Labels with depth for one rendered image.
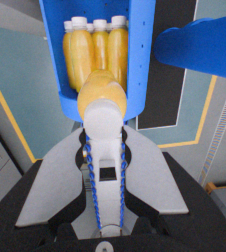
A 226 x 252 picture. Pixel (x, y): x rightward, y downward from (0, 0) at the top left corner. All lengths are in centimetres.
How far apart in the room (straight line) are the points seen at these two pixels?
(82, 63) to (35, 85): 136
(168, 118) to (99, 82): 162
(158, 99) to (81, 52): 128
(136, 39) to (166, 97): 133
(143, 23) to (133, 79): 12
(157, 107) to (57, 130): 130
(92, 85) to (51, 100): 158
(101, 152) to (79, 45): 59
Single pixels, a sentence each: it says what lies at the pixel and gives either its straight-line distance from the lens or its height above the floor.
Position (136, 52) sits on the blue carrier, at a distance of 34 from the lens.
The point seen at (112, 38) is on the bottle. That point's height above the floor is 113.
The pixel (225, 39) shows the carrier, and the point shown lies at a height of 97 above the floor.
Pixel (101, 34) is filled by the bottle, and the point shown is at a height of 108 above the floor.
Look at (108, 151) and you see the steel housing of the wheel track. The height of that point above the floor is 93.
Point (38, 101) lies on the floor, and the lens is 180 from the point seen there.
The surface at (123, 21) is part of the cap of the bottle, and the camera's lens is 43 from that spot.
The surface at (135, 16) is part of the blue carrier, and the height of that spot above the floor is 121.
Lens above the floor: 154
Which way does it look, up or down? 60 degrees down
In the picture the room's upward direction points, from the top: 171 degrees clockwise
